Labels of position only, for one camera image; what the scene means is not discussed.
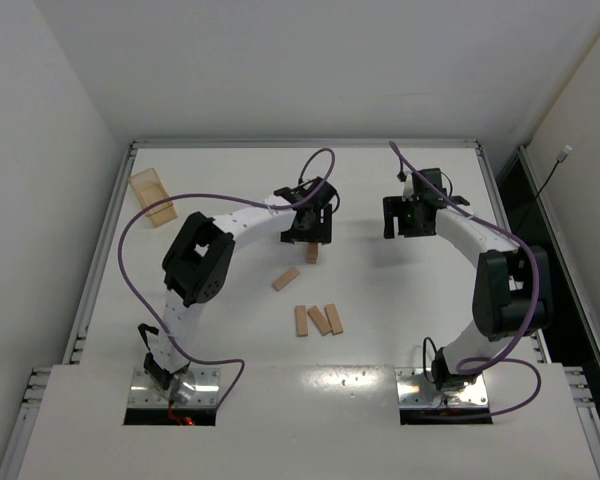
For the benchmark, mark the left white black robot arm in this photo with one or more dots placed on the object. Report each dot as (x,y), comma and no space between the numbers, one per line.
(197,262)

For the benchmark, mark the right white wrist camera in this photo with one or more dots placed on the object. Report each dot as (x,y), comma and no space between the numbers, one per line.
(406,181)

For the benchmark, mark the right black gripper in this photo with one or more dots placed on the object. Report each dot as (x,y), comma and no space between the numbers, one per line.
(390,216)

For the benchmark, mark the wood block diagonal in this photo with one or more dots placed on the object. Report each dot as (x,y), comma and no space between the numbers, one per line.
(285,279)

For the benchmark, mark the wooden block box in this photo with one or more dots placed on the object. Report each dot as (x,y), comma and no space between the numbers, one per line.
(148,189)

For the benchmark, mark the wood block tower top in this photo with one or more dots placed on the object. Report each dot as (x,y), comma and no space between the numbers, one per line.
(313,250)

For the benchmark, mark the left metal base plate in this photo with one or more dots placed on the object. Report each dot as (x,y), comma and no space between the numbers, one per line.
(197,388)

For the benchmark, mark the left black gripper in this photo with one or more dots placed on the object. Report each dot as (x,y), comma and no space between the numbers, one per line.
(306,235)

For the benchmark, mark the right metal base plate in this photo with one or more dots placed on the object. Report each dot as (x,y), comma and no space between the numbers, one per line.
(416,392)

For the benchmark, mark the wood block row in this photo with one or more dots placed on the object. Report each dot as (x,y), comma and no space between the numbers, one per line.
(334,319)
(301,321)
(319,319)

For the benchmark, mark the metal base plate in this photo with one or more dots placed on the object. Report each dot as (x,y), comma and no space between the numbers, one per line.
(197,388)
(416,392)

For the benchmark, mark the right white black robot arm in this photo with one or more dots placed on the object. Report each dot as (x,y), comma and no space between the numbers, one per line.
(512,295)

